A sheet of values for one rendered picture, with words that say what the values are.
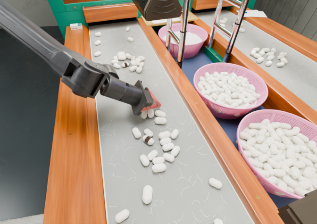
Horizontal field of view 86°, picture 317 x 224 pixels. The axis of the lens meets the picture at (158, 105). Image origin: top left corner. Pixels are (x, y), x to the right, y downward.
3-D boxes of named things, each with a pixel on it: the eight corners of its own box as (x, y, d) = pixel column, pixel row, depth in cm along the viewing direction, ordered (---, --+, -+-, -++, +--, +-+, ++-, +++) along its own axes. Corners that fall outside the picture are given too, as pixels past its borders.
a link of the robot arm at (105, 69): (70, 94, 41) (86, 63, 38) (69, 72, 49) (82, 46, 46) (114, 107, 48) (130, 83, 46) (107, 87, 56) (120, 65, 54)
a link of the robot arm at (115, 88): (97, 98, 43) (108, 79, 41) (94, 84, 48) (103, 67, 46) (121, 105, 47) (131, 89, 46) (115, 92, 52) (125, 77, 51)
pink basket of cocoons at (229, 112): (230, 139, 58) (240, 122, 51) (177, 96, 72) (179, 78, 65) (269, 103, 69) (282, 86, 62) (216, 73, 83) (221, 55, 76)
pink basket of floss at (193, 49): (194, 67, 87) (196, 50, 80) (149, 53, 96) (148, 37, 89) (210, 45, 102) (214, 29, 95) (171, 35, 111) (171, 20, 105)
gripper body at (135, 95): (143, 81, 54) (123, 71, 50) (152, 103, 48) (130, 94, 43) (132, 95, 57) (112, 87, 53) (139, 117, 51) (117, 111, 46)
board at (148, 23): (146, 27, 98) (146, 25, 97) (140, 17, 108) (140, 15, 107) (198, 20, 105) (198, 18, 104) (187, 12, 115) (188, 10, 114)
